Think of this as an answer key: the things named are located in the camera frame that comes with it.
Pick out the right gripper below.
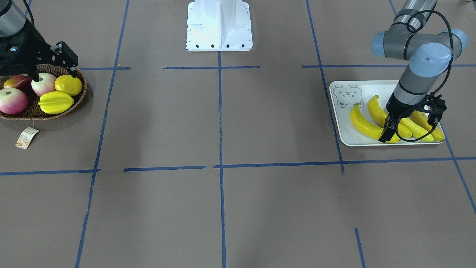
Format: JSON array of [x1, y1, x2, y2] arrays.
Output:
[[0, 20, 78, 82]]

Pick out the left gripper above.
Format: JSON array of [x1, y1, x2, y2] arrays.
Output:
[[379, 93, 426, 143]]

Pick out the yellow banana black tip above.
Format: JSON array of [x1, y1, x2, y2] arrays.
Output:
[[410, 111, 445, 142]]

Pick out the greenish yellow banana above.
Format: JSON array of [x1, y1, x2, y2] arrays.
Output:
[[400, 118, 435, 142]]

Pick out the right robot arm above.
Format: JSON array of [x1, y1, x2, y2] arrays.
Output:
[[0, 0, 78, 82]]

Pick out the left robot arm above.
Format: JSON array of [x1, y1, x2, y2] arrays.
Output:
[[371, 0, 469, 143]]

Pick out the brown wicker basket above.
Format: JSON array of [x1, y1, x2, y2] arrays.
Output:
[[0, 68, 88, 121]]

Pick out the yellow red mango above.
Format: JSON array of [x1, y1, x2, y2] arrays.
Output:
[[3, 74, 33, 94]]

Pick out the pink white peach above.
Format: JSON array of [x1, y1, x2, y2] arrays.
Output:
[[0, 88, 29, 114]]

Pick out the yellow starfruit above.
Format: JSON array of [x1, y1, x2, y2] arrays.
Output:
[[38, 91, 74, 114]]

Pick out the yellow lemon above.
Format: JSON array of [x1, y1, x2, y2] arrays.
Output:
[[54, 75, 82, 97]]

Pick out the white rectangular tray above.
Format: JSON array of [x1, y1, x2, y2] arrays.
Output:
[[329, 80, 441, 147]]

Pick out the paper price tag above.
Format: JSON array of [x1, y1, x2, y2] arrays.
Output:
[[15, 127, 40, 150]]

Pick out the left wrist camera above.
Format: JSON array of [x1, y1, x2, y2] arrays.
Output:
[[421, 95, 447, 127]]

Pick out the black cable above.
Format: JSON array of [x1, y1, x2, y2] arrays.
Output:
[[394, 9, 455, 143]]

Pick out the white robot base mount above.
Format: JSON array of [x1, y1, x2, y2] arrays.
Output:
[[186, 0, 253, 51]]

